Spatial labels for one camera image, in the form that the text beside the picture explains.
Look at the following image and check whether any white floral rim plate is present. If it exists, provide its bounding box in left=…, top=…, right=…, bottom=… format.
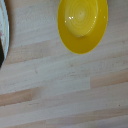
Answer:
left=0, top=0, right=11, bottom=69

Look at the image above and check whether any yellow plastic bowl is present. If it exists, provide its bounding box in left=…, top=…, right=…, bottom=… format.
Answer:
left=57, top=0, right=109, bottom=55

